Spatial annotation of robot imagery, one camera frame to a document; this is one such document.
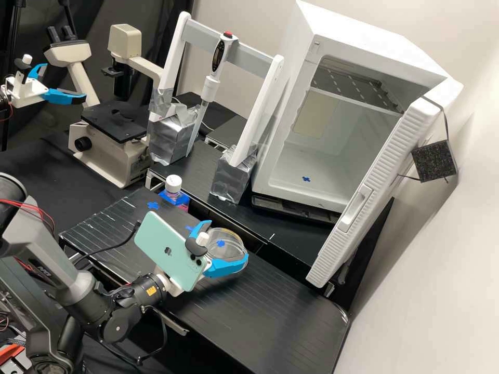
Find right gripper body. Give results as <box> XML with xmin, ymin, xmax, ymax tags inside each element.
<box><xmin>154</xmin><ymin>267</ymin><xmax>186</xmax><ymax>297</ymax></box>

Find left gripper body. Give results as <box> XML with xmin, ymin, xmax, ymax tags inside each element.
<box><xmin>5</xmin><ymin>75</ymin><xmax>50</xmax><ymax>109</ymax></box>

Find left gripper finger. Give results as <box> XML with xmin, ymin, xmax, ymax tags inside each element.
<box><xmin>29</xmin><ymin>62</ymin><xmax>49</xmax><ymax>83</ymax></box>
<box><xmin>42</xmin><ymin>88</ymin><xmax>89</xmax><ymax>106</ymax></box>

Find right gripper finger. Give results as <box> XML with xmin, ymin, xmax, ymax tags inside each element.
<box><xmin>187</xmin><ymin>220</ymin><xmax>213</xmax><ymax>239</ymax></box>
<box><xmin>202</xmin><ymin>253</ymin><xmax>250</xmax><ymax>279</ymax></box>

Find left phone holder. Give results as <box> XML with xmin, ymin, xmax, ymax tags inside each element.
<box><xmin>14</xmin><ymin>54</ymin><xmax>34</xmax><ymax>85</ymax></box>

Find petri dish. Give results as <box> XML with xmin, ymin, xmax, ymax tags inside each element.
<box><xmin>202</xmin><ymin>228</ymin><xmax>248</xmax><ymax>270</ymax></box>

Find blue bottle holder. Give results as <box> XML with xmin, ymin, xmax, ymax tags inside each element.
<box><xmin>157</xmin><ymin>190</ymin><xmax>192</xmax><ymax>213</ymax></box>

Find small bottle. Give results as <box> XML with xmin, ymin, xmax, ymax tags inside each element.
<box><xmin>164</xmin><ymin>175</ymin><xmax>185</xmax><ymax>203</ymax></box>

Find cream microscope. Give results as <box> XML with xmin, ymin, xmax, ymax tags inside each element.
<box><xmin>43</xmin><ymin>23</ymin><xmax>165</xmax><ymax>190</ymax></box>

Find pipette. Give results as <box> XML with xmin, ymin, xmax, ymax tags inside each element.
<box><xmin>186</xmin><ymin>31</ymin><xmax>239</xmax><ymax>155</ymax></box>

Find incubator door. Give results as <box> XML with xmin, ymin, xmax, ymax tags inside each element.
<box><xmin>305</xmin><ymin>77</ymin><xmax>465</xmax><ymax>289</ymax></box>

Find white pipette stand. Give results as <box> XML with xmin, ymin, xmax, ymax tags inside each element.
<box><xmin>147</xmin><ymin>11</ymin><xmax>286</xmax><ymax>206</ymax></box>

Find white incubator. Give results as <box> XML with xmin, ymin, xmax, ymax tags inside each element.
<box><xmin>251</xmin><ymin>0</ymin><xmax>449</xmax><ymax>216</ymax></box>

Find right wrist camera phone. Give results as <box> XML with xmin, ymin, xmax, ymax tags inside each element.
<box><xmin>134</xmin><ymin>210</ymin><xmax>214</xmax><ymax>293</ymax></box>

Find black cable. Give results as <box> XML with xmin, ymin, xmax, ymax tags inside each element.
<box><xmin>68</xmin><ymin>220</ymin><xmax>142</xmax><ymax>262</ymax></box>

